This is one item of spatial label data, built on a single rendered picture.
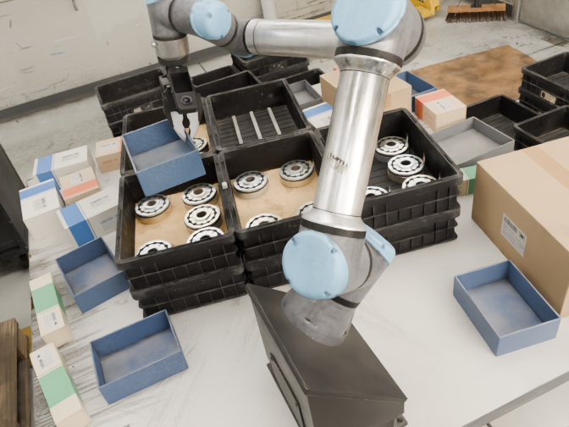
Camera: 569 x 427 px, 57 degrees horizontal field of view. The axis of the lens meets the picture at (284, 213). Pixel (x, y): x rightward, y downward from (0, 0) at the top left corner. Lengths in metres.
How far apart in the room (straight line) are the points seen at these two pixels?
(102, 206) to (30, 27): 2.92
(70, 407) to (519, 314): 1.06
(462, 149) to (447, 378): 0.90
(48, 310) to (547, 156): 1.39
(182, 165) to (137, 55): 3.49
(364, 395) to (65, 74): 4.04
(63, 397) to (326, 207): 0.78
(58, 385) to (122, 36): 3.59
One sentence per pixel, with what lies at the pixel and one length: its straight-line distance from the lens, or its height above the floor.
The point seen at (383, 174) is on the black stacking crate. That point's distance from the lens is 1.59.
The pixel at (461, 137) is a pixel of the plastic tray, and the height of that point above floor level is 0.70.
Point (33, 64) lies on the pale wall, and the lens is 4.67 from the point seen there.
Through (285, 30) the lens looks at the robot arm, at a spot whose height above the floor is 1.37.
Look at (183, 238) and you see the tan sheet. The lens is 1.49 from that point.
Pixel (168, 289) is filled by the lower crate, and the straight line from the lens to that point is 1.39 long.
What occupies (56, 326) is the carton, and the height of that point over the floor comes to 0.76.
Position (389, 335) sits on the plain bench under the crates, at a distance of 1.33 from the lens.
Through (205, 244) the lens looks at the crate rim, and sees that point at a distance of 1.30.
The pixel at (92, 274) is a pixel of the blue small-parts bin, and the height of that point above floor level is 0.70.
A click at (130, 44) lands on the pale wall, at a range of 4.67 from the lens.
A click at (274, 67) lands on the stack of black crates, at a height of 0.51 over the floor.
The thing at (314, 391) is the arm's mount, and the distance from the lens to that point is 0.93.
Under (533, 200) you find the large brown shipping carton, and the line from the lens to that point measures 1.40.
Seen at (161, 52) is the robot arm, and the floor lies 1.34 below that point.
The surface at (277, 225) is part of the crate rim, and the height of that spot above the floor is 0.92.
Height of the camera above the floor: 1.76
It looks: 39 degrees down
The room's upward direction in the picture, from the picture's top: 11 degrees counter-clockwise
